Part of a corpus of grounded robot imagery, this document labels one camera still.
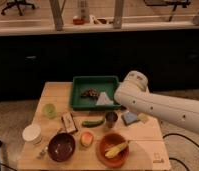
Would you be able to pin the brown clump in tray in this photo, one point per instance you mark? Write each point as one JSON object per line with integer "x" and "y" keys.
{"x": 90, "y": 93}

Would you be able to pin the blue sponge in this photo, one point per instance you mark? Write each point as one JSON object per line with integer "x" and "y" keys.
{"x": 129, "y": 118}

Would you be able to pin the orange bowl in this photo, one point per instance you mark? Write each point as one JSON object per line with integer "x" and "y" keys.
{"x": 106, "y": 142}

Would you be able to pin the clear plastic piece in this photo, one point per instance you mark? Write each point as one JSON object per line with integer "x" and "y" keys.
{"x": 103, "y": 99}

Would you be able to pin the black office chair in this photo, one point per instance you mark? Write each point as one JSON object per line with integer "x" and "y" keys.
{"x": 17, "y": 3}

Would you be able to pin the green pepper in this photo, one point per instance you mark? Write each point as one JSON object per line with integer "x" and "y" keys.
{"x": 91, "y": 124}

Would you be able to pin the brown wooden block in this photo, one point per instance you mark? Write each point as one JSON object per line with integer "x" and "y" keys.
{"x": 69, "y": 123}

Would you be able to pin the small metal cup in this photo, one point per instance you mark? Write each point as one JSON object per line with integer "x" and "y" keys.
{"x": 111, "y": 119}

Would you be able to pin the red white object on shelf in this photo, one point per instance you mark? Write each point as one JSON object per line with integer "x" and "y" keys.
{"x": 82, "y": 16}

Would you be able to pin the white round container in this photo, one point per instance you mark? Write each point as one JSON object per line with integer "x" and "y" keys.
{"x": 32, "y": 134}

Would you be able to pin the yellow corn cob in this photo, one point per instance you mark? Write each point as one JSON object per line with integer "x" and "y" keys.
{"x": 115, "y": 150}

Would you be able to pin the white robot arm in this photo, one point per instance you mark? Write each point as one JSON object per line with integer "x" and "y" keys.
{"x": 133, "y": 94}

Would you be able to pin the light green cup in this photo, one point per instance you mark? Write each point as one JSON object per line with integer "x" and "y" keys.
{"x": 49, "y": 111}

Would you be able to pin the small metal utensil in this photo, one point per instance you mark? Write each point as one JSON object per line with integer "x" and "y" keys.
{"x": 42, "y": 152}

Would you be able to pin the purple bowl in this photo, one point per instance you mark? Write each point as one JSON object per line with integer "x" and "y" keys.
{"x": 61, "y": 147}

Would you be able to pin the orange peach toy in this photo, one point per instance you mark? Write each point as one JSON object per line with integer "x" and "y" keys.
{"x": 86, "y": 139}

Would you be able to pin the green plastic tray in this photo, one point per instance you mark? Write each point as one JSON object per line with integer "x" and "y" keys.
{"x": 107, "y": 84}

